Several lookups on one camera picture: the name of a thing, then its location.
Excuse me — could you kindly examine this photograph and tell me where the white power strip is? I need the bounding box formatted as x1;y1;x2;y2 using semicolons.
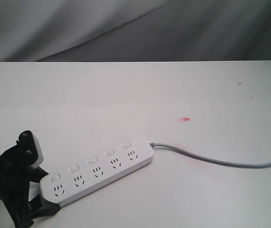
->
39;136;154;207

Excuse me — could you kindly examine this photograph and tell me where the grey power cable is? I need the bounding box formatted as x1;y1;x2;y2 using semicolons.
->
147;142;271;170

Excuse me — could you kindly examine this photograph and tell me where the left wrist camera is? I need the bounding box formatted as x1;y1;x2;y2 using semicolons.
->
16;130;44;169

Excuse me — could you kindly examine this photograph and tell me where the grey backdrop cloth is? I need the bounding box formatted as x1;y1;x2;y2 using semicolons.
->
0;0;271;62

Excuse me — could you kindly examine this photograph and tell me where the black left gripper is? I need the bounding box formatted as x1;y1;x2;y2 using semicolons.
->
0;145;60;228

